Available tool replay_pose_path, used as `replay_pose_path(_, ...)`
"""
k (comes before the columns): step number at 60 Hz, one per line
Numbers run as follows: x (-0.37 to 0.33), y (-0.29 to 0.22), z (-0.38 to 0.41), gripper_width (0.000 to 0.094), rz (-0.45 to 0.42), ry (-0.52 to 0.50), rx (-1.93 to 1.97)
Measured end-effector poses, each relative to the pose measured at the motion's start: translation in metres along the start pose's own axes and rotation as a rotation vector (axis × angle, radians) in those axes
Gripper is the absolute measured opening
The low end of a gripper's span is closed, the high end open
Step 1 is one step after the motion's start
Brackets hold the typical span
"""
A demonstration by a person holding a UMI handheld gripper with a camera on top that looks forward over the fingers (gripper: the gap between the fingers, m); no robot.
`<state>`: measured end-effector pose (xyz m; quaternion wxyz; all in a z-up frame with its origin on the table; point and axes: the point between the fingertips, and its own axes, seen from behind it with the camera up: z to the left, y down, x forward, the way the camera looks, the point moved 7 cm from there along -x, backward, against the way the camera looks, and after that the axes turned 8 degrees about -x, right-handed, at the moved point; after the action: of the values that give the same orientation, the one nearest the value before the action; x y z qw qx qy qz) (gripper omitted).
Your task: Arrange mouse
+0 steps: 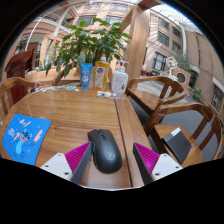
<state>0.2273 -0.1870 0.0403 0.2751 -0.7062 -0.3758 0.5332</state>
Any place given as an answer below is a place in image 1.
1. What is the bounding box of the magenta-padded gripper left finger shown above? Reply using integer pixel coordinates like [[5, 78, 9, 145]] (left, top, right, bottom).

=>
[[39, 142, 93, 186]]

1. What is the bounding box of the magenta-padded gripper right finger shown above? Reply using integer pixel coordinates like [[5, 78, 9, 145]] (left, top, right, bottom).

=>
[[132, 142, 184, 185]]

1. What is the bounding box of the black computer mouse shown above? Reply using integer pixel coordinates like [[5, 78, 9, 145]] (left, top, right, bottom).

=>
[[87, 128, 123, 174]]

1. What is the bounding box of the blue cartoon mouse pad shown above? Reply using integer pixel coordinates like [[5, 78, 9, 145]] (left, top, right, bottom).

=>
[[1, 113, 52, 167]]

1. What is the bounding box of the black notebook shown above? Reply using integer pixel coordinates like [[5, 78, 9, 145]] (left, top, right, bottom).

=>
[[162, 126, 193, 165]]

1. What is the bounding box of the wooden armchair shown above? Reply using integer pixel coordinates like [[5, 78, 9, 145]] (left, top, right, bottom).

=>
[[125, 75, 188, 126], [0, 77, 36, 118], [51, 68, 83, 87], [143, 101, 224, 168]]

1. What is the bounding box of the small white packet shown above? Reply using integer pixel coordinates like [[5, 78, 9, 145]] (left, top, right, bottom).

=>
[[96, 90, 113, 99]]

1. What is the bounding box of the long wooden planter box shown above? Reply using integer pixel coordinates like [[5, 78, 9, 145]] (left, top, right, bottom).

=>
[[24, 68, 81, 87]]

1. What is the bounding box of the blue tube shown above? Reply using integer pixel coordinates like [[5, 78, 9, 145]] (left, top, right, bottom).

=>
[[80, 63, 93, 91]]

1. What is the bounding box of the white pump bottle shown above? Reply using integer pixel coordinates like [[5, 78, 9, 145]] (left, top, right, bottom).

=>
[[111, 60, 130, 95]]

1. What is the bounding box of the white sculpture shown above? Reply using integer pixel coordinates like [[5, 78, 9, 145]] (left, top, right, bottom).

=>
[[165, 55, 180, 80]]

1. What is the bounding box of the green plant in white pot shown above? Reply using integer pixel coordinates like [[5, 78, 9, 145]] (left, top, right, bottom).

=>
[[45, 18, 133, 89]]

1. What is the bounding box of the dark red wooden pedestal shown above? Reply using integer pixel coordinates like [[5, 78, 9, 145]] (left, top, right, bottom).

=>
[[3, 49, 34, 104]]

